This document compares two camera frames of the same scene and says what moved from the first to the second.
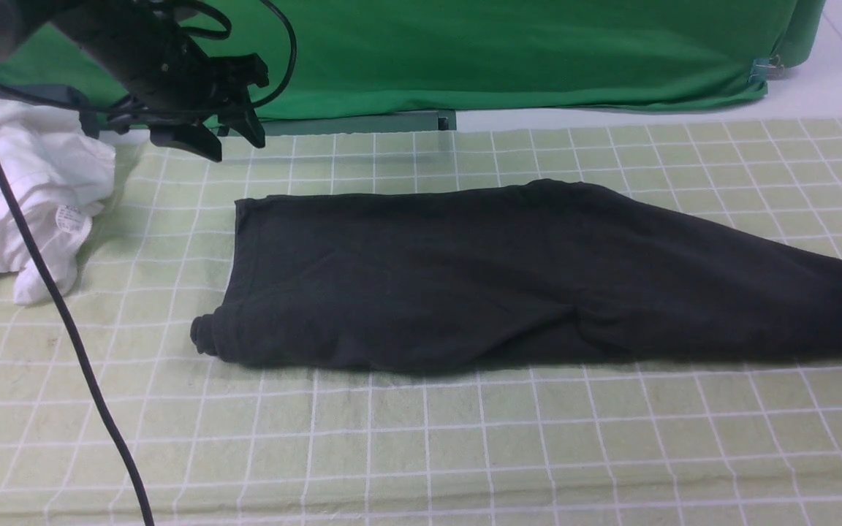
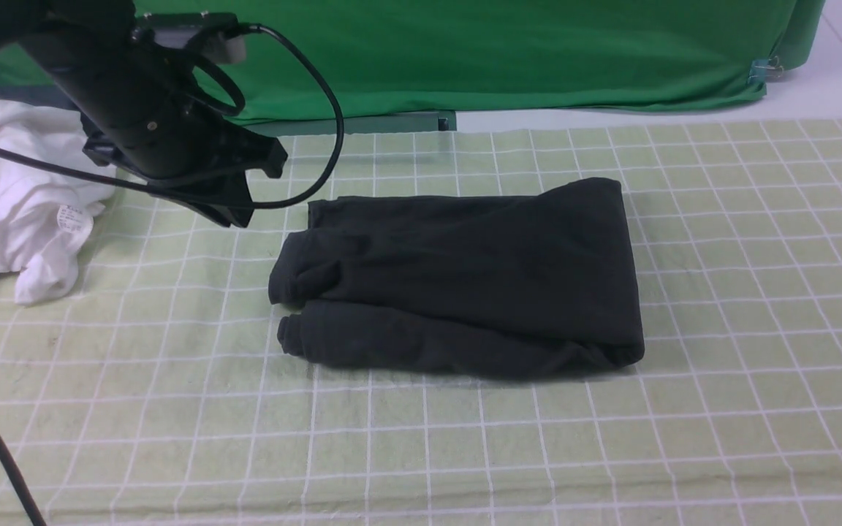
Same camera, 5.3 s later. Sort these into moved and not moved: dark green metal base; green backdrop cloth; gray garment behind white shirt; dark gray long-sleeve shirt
Moved: dark gray long-sleeve shirt
Not moved: gray garment behind white shirt; dark green metal base; green backdrop cloth
